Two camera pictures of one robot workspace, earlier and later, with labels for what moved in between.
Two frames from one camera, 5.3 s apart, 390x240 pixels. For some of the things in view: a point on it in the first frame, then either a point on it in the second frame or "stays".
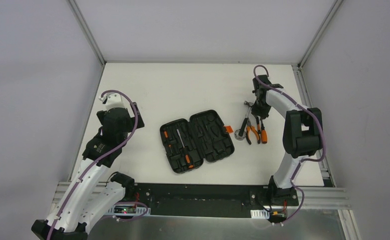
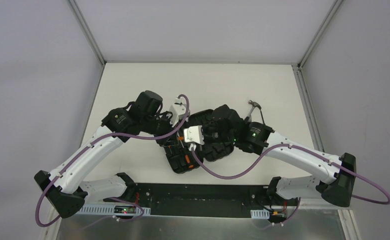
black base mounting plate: x=209 y=200 stays
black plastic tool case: x=187 y=144 stays
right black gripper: x=260 y=110 → x=210 y=135
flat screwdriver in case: x=187 y=157 stays
